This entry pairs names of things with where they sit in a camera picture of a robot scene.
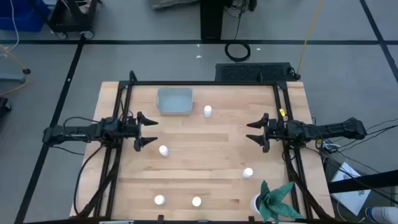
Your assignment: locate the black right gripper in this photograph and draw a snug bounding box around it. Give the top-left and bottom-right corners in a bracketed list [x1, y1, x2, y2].
[246, 112, 280, 153]

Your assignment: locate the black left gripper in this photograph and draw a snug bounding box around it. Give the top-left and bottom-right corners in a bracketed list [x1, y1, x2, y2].
[125, 111, 159, 152]

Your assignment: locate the grey plastic basket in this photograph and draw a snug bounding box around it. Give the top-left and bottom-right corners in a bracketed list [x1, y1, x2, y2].
[156, 87, 194, 116]

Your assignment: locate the green plant in white pot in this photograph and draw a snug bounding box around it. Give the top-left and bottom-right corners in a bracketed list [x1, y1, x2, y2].
[250, 180, 305, 224]

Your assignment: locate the white power strip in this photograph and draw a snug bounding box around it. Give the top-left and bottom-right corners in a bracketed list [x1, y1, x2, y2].
[322, 138, 341, 154]

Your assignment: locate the white cardboard box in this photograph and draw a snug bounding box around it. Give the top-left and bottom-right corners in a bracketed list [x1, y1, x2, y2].
[330, 161, 373, 217]

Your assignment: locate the black floor beam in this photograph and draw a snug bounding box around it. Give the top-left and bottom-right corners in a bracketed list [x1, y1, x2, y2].
[328, 169, 398, 194]

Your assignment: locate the black upright column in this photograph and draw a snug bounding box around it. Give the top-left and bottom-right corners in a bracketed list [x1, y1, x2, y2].
[200, 0, 225, 40]

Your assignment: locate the black wheeled cart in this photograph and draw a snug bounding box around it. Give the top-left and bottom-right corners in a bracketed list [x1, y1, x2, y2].
[29, 0, 102, 40]

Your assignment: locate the grey trolley base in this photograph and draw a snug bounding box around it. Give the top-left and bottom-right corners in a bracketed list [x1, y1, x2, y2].
[151, 0, 200, 10]

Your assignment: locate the grey stand base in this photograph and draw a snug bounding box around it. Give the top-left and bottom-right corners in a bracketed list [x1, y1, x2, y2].
[0, 68, 32, 84]

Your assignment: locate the black floor object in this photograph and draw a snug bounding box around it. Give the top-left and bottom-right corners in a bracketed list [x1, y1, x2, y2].
[0, 96, 12, 119]

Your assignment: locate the person's shoe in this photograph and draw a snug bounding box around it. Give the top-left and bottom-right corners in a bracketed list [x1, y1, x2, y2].
[365, 206, 398, 224]

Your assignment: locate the blue plastic bin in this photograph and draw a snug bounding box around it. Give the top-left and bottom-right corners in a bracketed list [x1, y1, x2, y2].
[0, 0, 52, 32]

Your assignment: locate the black aluminium table frame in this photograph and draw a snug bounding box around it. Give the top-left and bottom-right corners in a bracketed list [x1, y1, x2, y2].
[70, 70, 336, 224]

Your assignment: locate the black coiled cable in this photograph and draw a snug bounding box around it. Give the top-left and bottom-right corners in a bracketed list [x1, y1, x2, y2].
[223, 0, 251, 62]

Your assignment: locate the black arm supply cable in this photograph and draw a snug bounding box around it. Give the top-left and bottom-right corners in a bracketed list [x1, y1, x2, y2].
[73, 144, 106, 215]

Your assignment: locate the yellow hanging cable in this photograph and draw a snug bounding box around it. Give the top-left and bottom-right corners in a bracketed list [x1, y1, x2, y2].
[297, 0, 324, 77]

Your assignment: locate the yellow floor cable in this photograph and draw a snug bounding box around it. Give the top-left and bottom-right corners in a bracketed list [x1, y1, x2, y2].
[0, 44, 29, 97]

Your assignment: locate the white thin cable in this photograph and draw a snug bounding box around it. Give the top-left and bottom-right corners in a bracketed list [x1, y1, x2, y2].
[0, 0, 20, 58]

